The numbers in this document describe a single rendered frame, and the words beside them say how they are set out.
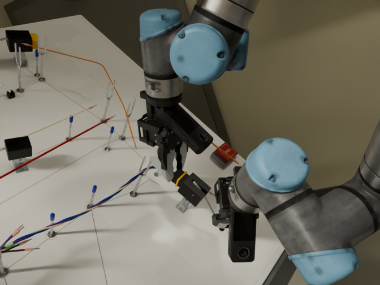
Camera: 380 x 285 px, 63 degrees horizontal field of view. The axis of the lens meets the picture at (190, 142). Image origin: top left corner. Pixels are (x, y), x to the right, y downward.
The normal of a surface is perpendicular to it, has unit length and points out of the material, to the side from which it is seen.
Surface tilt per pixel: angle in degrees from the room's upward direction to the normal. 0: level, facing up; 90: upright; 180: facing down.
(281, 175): 52
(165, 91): 108
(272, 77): 90
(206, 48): 90
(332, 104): 90
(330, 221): 43
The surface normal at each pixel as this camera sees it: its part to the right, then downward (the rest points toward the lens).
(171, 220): 0.34, -0.62
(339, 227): 0.12, -0.34
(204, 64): -0.22, 0.35
